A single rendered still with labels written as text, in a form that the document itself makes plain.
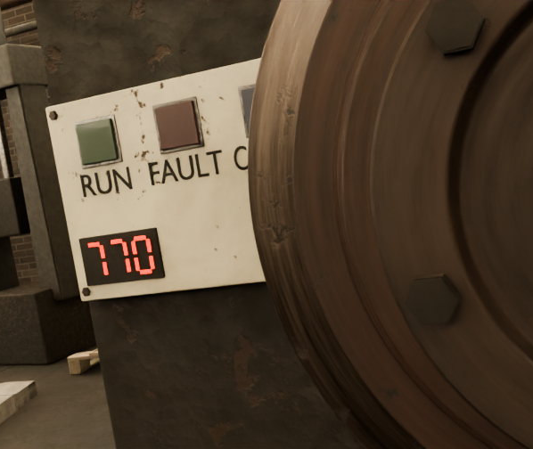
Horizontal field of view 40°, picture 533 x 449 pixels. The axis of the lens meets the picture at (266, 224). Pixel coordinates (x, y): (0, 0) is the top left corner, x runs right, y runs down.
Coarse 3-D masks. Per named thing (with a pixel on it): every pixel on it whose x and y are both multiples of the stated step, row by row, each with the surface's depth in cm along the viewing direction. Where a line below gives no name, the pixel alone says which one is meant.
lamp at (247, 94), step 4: (248, 88) 58; (252, 88) 58; (244, 92) 58; (248, 92) 58; (252, 92) 58; (244, 96) 58; (248, 96) 58; (252, 96) 58; (244, 100) 58; (248, 100) 58; (244, 104) 58; (248, 104) 58; (244, 108) 58; (248, 108) 58; (244, 112) 58; (248, 112) 58; (248, 116) 58; (248, 120) 58; (248, 124) 58; (248, 128) 58; (248, 132) 58
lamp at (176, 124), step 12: (156, 108) 61; (168, 108) 61; (180, 108) 60; (192, 108) 60; (156, 120) 61; (168, 120) 61; (180, 120) 60; (192, 120) 60; (168, 132) 61; (180, 132) 60; (192, 132) 60; (168, 144) 61; (180, 144) 61; (192, 144) 60
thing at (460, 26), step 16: (448, 0) 31; (464, 0) 31; (432, 16) 31; (448, 16) 31; (464, 16) 31; (480, 16) 31; (432, 32) 31; (448, 32) 31; (464, 32) 31; (448, 48) 31; (464, 48) 31; (416, 288) 33; (432, 288) 33; (448, 288) 32; (416, 304) 33; (432, 304) 33; (448, 304) 33; (432, 320) 33; (448, 320) 33
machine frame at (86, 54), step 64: (64, 0) 66; (128, 0) 63; (192, 0) 61; (256, 0) 59; (64, 64) 66; (128, 64) 64; (192, 64) 62; (128, 320) 67; (192, 320) 65; (256, 320) 63; (128, 384) 68; (192, 384) 66; (256, 384) 64; (128, 448) 69; (192, 448) 67; (256, 448) 64; (320, 448) 62
